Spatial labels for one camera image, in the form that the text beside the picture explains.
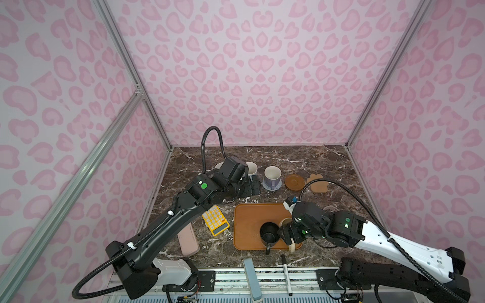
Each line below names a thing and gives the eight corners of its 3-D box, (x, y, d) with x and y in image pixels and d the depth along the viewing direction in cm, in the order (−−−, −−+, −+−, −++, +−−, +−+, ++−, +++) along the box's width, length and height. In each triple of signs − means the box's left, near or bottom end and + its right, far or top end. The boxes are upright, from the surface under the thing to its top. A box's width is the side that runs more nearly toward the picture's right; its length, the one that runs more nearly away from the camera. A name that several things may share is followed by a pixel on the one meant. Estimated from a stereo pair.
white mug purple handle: (259, 186, 103) (259, 176, 96) (268, 173, 109) (269, 163, 102) (272, 193, 100) (274, 184, 93) (281, 179, 106) (283, 170, 99)
